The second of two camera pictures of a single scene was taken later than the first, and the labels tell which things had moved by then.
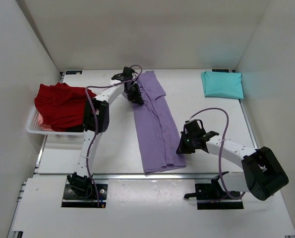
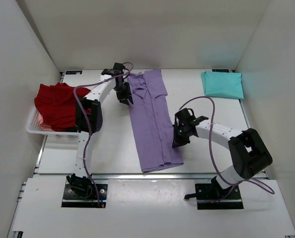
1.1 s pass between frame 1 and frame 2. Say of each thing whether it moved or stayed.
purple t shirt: moved
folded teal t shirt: stayed
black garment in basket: stayed
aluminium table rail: stayed
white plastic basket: stayed
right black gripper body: moved
